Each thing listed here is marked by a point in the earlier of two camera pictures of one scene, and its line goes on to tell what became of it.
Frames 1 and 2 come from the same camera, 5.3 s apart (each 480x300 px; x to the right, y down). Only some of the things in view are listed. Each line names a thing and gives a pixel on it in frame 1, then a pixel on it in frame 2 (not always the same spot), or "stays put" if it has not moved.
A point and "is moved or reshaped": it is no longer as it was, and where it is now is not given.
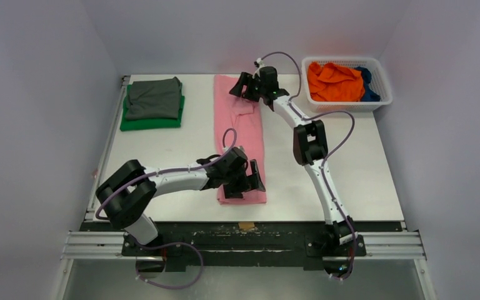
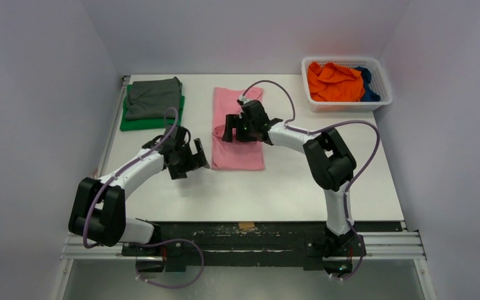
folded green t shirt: (127, 124) stays put
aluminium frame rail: (102, 240) stays put
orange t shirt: (330, 82) stays put
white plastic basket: (379, 79) stays put
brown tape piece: (245, 225) stays put
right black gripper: (247, 87) -> (237, 129)
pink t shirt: (238, 125) is moved or reshaped
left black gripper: (230, 192) -> (179, 172)
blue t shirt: (369, 95) stays put
